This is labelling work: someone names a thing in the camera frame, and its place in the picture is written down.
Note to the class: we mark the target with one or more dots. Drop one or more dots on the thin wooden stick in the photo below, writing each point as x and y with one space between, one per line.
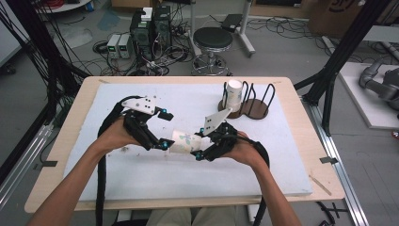
320 185

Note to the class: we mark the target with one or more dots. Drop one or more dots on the single white floral paper cup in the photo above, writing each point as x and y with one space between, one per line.
186 142

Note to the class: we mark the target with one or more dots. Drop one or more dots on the white metal stand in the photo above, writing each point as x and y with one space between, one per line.
246 37

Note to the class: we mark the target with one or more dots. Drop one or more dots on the light wooden table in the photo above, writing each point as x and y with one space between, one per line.
313 125

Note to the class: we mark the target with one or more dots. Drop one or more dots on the black round stool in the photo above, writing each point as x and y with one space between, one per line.
213 37

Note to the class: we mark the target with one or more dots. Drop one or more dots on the black flat device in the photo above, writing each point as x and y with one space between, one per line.
232 22

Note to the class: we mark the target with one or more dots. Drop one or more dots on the black tape piece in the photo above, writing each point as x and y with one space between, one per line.
47 164
328 160

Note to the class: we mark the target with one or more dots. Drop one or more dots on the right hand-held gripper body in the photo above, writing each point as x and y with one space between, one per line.
221 141

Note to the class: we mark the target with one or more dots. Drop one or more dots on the white foam mat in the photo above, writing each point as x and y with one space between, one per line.
188 179

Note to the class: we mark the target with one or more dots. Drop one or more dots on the grey bench power supply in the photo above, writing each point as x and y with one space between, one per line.
125 46
113 45

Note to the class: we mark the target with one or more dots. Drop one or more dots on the black metal frame post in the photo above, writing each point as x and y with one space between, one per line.
342 53

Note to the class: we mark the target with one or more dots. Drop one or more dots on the black floor clamps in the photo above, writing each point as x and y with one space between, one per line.
329 215

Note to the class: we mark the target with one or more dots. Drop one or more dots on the person's right hand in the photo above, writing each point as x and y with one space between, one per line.
246 152

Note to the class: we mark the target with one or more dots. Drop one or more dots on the black computer tower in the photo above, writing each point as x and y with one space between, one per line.
141 34
162 28

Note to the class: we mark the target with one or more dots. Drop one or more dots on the small white box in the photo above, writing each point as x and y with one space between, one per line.
146 14

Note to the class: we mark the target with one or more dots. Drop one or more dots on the aluminium rail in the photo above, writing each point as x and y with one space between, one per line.
345 182
22 163

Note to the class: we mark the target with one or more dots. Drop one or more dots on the white platform board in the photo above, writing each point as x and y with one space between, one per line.
367 113

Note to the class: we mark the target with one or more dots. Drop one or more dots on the brown cardboard box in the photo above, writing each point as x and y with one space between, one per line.
335 17

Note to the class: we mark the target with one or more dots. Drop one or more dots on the blue tape roll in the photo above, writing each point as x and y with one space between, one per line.
89 6

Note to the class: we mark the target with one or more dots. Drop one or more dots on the white table leg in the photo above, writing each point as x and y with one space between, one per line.
251 213

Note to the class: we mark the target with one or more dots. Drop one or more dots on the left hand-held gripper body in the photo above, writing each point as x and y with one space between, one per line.
139 125

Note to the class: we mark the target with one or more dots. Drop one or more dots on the stack of white paper cups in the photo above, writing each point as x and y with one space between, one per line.
234 94

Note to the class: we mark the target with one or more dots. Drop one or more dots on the person's left hand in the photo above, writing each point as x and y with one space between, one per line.
114 136

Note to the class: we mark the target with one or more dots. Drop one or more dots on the person's legs in beige trousers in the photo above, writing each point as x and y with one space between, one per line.
200 218

